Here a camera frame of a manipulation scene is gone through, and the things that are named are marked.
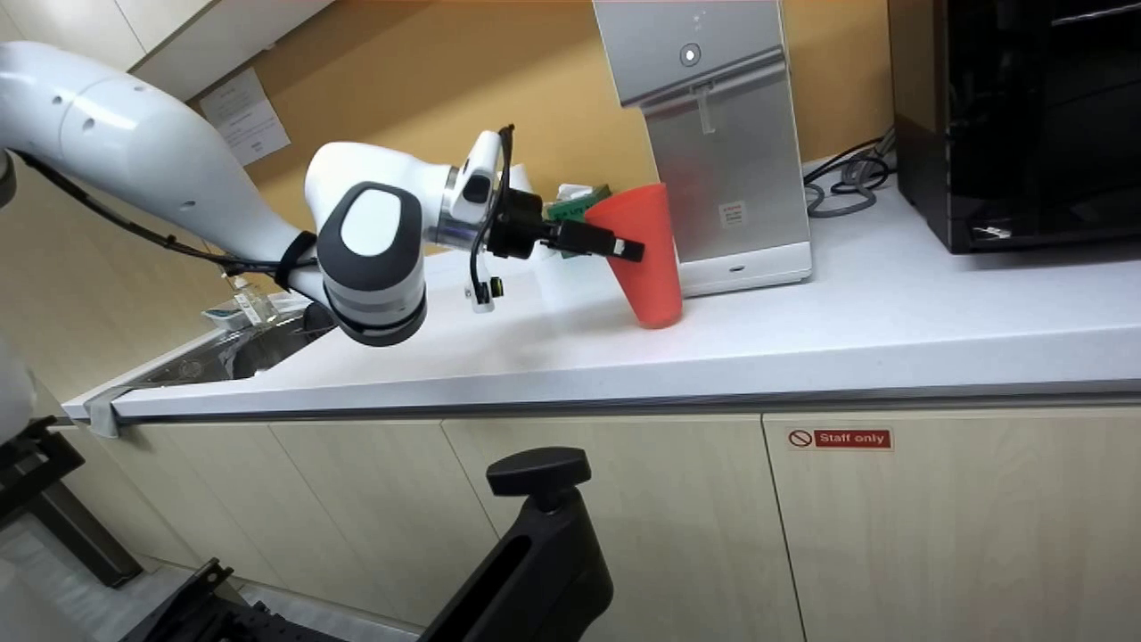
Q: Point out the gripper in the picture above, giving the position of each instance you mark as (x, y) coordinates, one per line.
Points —
(521, 227)

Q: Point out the orange plastic cup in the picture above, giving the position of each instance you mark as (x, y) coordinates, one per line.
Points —
(651, 276)

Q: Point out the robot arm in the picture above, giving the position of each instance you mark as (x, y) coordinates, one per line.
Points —
(151, 152)

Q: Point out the silver water dispenser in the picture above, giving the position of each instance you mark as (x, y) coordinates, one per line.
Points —
(740, 169)

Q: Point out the dispenser spout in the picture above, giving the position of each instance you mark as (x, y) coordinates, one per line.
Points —
(706, 107)

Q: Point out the green packet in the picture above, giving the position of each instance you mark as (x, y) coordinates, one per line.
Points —
(575, 207)

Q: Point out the red and white sticker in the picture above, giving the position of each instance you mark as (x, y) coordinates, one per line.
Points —
(851, 439)

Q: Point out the clear small bottle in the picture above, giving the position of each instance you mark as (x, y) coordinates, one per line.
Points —
(250, 303)

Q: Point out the steel sink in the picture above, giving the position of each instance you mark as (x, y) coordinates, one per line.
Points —
(241, 352)

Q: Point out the white paper notice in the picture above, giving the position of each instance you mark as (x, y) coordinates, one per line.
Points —
(245, 116)

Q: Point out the black appliance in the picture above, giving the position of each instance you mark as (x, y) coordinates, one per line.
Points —
(1025, 125)

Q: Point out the beige cabinet door with sticker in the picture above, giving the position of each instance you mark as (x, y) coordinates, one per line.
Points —
(963, 544)

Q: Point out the grey corner guard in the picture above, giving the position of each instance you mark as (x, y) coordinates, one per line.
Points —
(102, 410)

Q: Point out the white wall cabinet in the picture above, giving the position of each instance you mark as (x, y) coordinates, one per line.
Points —
(178, 36)

